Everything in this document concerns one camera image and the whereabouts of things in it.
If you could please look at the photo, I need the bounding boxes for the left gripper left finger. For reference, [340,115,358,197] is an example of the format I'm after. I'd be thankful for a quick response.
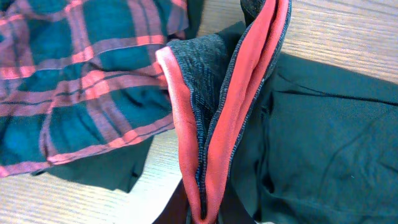
[153,180,194,224]

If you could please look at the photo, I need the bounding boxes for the black leggings with red waistband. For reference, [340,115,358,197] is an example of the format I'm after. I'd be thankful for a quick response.
[156,1,397,223]

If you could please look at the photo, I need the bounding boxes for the red navy plaid garment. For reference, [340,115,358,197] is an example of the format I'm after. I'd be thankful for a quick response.
[1,0,188,177]

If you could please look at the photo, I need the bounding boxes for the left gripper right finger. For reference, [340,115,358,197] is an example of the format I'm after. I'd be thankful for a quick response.
[216,183,256,224]

